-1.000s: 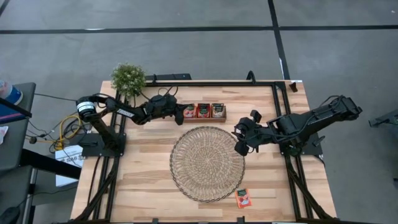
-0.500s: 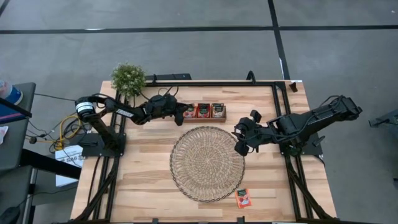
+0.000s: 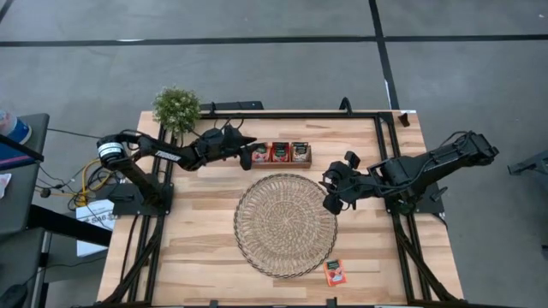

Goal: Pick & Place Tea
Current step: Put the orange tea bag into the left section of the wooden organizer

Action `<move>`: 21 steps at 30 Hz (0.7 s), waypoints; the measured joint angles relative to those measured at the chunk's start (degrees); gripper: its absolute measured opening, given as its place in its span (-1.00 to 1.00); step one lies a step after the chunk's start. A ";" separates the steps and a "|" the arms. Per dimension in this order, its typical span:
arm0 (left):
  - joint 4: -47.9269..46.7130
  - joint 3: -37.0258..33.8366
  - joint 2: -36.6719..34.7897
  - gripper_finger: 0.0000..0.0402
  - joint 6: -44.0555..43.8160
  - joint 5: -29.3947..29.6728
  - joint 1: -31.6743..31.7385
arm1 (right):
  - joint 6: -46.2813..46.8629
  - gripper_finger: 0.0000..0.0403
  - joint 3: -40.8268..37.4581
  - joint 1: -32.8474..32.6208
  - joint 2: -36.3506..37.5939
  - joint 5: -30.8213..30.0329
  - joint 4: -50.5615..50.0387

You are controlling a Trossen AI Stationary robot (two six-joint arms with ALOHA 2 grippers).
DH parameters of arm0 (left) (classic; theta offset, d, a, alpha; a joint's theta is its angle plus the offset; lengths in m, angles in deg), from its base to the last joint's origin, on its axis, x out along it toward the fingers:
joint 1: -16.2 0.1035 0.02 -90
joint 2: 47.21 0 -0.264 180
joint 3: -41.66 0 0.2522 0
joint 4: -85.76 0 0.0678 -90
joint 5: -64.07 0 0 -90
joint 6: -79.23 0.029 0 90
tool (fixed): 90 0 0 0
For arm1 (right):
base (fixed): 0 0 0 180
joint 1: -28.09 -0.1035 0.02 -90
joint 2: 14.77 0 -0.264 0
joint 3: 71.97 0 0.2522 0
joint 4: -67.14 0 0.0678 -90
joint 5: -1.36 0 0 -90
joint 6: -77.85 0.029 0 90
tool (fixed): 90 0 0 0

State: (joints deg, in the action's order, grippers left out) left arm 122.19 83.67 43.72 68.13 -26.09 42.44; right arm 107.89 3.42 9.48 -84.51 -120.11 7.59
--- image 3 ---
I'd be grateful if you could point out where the white paper sheet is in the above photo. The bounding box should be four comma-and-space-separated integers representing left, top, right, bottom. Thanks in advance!
75, 198, 116, 258

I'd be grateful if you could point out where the round woven straw placemat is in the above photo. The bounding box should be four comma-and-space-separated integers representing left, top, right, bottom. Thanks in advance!
233, 173, 338, 279

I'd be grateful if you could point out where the blue and white bottle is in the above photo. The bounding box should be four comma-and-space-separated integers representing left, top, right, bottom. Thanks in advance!
0, 110, 33, 145

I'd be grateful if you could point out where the grey side table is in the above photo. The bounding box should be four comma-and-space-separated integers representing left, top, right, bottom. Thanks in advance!
0, 113, 51, 236

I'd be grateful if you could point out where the potted white-flowered plant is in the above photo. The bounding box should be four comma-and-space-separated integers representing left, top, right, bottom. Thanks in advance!
152, 85, 202, 137

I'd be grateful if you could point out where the wooden compartment tray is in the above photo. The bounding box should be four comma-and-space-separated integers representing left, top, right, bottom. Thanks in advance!
250, 142, 313, 170

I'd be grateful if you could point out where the dark grey desk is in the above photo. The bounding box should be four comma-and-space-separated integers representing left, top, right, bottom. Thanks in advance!
0, 226, 48, 308

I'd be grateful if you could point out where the black floor cable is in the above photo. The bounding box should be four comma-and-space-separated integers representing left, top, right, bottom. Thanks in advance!
46, 127, 104, 140

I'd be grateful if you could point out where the black desk crossbar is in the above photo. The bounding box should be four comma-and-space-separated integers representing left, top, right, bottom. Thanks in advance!
27, 204, 113, 247

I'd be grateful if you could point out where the black aluminium table frame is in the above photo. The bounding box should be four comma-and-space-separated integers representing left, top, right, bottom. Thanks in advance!
98, 109, 468, 308

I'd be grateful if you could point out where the orange peach tea packet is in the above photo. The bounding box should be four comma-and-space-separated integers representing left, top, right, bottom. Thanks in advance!
252, 144, 271, 163
323, 258, 348, 287

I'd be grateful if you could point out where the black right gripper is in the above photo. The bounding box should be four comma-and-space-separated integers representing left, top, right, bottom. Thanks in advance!
321, 150, 373, 216

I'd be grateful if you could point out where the white tissue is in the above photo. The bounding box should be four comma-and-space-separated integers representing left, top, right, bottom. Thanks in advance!
0, 173, 13, 199

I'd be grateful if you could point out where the yellow cable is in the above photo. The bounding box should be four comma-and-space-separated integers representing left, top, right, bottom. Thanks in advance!
80, 158, 113, 207

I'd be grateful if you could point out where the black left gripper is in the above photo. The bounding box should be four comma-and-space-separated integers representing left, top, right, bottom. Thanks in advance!
205, 126, 260, 172

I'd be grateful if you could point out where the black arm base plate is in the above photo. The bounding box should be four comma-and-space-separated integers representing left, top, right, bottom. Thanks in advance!
111, 182, 175, 216
381, 179, 445, 215

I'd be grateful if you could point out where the black computer mouse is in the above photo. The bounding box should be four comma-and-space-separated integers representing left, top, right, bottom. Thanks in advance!
0, 282, 29, 308

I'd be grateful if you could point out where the black bar mount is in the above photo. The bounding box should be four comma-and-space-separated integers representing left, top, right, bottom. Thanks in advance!
199, 100, 265, 113

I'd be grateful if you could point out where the black pole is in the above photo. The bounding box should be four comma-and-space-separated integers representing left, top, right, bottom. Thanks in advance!
0, 134, 45, 163

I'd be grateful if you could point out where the red strawberry tea packet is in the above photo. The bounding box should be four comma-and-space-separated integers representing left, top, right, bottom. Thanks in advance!
271, 142, 291, 163

